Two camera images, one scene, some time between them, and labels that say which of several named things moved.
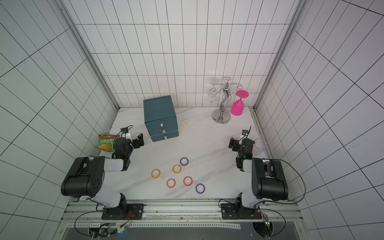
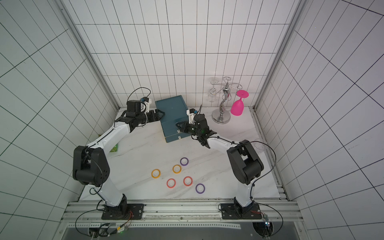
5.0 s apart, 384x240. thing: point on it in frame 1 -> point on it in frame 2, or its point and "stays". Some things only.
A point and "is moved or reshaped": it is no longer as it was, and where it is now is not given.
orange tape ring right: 178,172 stays
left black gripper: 135,141 -> 152,112
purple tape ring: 182,164 stays
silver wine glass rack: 223,116 stays
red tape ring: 171,183 stays
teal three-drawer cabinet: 160,118 is moved or reshaped
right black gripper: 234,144 -> 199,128
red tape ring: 188,181 stays
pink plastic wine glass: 237,107 stays
